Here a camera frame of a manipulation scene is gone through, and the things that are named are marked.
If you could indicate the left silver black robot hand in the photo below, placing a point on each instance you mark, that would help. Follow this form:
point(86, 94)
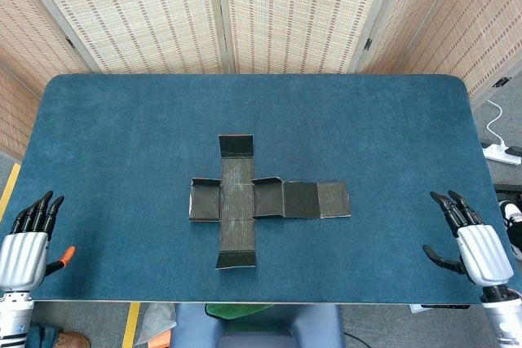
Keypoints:
point(20, 258)

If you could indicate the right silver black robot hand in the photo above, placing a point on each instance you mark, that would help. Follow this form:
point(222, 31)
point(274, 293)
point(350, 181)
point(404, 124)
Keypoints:
point(483, 254)

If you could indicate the black cardboard box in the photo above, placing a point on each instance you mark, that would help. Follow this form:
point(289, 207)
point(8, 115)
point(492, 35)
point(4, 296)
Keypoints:
point(236, 201)

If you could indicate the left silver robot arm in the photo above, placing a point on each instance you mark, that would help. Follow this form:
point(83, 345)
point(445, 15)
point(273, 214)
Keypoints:
point(12, 319)

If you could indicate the white black sneaker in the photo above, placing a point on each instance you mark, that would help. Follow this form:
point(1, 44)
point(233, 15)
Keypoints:
point(513, 217)

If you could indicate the black desk control panel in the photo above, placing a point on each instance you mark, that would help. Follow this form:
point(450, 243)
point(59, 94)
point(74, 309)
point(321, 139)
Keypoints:
point(440, 306)

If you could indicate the yellow floor tape strip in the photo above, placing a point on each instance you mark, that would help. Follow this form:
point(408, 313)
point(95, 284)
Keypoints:
point(131, 325)
point(10, 189)

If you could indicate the blue denim trouser leg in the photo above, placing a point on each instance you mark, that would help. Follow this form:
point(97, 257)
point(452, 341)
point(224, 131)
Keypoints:
point(42, 337)

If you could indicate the brown leather shoe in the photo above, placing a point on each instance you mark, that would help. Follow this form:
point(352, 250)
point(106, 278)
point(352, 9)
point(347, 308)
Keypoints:
point(73, 340)

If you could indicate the white power strip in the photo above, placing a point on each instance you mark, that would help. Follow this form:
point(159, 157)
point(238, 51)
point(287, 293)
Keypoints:
point(503, 154)

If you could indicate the woven bamboo screen panel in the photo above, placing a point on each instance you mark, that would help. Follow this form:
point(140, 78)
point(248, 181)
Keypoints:
point(14, 111)
point(142, 10)
point(24, 18)
point(302, 10)
point(456, 18)

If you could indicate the grey plastic bag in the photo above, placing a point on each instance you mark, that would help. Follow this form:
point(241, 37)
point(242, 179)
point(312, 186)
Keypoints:
point(157, 323)

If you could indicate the blue felt table mat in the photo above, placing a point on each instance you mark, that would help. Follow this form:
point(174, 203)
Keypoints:
point(122, 140)

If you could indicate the black screen hinge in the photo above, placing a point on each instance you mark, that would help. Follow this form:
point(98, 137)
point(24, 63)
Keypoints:
point(501, 82)
point(368, 44)
point(70, 42)

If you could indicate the green fabric object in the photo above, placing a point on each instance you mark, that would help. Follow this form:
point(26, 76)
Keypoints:
point(228, 309)

